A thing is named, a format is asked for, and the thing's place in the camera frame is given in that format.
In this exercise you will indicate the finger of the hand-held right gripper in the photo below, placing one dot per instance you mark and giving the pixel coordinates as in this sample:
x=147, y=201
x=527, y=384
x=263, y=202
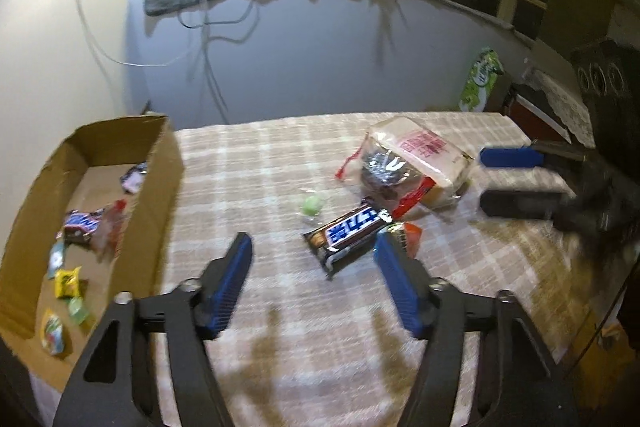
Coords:
x=520, y=204
x=507, y=157

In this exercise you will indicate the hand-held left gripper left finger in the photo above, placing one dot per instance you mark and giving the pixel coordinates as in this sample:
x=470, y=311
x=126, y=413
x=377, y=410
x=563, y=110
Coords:
x=231, y=289

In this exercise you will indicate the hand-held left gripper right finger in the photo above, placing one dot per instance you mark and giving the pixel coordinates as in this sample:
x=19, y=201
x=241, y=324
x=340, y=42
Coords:
x=400, y=287

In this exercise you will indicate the large brown chocolate bar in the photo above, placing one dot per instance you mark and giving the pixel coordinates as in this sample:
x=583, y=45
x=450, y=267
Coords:
x=345, y=231

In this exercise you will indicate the sliced bread bag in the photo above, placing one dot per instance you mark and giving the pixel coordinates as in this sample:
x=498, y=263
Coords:
x=425, y=147

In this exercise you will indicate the clear bag of dark snacks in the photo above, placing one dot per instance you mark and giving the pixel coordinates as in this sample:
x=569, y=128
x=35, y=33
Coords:
x=385, y=172

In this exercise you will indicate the brown cardboard box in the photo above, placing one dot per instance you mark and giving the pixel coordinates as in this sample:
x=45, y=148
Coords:
x=160, y=187

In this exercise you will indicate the clear snack bag red tie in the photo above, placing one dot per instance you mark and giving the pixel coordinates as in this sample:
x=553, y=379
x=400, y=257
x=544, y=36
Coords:
x=112, y=227

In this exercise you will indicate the small white dark packet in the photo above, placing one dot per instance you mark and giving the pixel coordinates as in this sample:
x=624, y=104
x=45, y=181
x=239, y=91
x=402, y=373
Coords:
x=132, y=177

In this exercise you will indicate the green candy packet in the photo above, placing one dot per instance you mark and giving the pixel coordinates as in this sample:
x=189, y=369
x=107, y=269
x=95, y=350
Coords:
x=79, y=311
x=57, y=259

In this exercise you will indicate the yellow candy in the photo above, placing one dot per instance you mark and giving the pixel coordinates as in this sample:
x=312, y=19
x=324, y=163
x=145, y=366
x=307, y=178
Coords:
x=69, y=282

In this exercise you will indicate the small brown chocolate bar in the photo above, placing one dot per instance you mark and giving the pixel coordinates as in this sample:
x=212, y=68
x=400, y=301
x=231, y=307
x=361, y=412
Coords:
x=80, y=224

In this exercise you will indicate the yellow green snack packet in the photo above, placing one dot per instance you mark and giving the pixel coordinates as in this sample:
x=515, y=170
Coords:
x=52, y=332

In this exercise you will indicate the orange snack packet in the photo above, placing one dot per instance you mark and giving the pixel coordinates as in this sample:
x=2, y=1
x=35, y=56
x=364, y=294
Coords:
x=411, y=239

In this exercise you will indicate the white lace tablecloth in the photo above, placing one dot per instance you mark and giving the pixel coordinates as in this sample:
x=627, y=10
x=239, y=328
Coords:
x=565, y=107

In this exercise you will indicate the red storage box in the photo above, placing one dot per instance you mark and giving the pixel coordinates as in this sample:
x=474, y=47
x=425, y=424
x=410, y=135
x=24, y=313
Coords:
x=530, y=107

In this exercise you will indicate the green paper bag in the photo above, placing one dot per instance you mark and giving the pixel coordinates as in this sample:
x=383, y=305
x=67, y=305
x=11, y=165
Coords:
x=480, y=79

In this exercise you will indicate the checked tablecloth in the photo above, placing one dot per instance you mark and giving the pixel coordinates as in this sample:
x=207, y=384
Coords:
x=300, y=347

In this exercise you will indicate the round green wrapped candy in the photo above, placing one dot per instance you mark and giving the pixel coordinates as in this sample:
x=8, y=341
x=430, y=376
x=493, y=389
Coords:
x=312, y=205

